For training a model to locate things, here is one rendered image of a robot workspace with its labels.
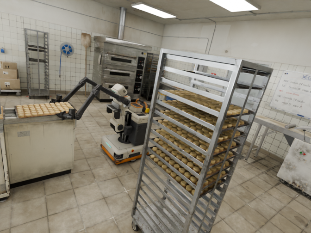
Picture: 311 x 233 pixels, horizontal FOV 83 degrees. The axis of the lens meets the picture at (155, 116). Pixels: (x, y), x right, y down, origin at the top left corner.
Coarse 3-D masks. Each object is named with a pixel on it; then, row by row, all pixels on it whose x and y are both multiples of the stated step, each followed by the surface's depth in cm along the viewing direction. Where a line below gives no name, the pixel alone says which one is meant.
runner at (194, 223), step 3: (165, 192) 211; (171, 198) 203; (177, 204) 196; (183, 210) 190; (186, 213) 187; (192, 219) 181; (192, 222) 181; (195, 222) 178; (195, 225) 178; (198, 225) 176; (198, 228) 176; (201, 228) 173; (201, 231) 173; (204, 231) 171
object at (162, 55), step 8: (160, 56) 134; (160, 64) 135; (160, 72) 138; (152, 96) 145; (152, 104) 146; (152, 112) 148; (152, 120) 152; (144, 144) 159; (144, 152) 160; (144, 160) 165; (136, 192) 176; (136, 200) 179
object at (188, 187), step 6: (150, 156) 163; (156, 162) 159; (162, 162) 157; (162, 168) 151; (168, 168) 150; (174, 174) 144; (180, 180) 139; (186, 186) 133; (210, 186) 139; (192, 192) 128; (204, 192) 133
